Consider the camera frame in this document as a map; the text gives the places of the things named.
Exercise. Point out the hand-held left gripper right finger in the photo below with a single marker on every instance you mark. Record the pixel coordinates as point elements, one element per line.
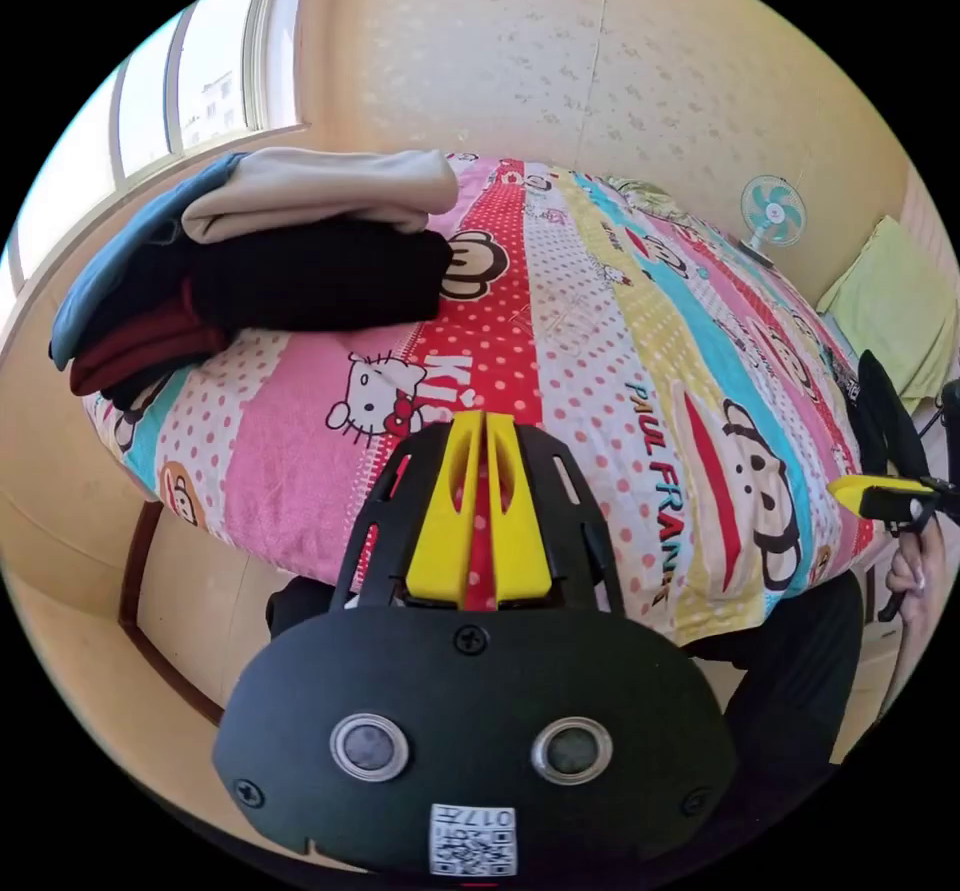
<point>525,546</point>

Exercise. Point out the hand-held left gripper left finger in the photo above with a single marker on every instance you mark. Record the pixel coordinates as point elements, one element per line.
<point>439,538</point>

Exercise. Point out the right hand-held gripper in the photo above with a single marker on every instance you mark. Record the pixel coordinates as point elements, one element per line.
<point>889,418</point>

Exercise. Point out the person's right hand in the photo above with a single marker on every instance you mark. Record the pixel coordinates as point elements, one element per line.
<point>916,568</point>

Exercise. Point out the light green folded cloth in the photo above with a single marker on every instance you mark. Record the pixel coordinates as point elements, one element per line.
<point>892,306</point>

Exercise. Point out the bed with cartoon print sheet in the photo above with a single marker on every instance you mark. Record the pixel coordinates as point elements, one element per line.
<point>600,351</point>

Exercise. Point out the small teal table fan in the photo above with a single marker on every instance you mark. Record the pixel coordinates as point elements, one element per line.
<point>772,212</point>

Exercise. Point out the pile of clothes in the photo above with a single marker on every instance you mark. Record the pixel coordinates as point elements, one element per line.
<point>315,268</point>

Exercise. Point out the window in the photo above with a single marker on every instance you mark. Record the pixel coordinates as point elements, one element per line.
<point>142,111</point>

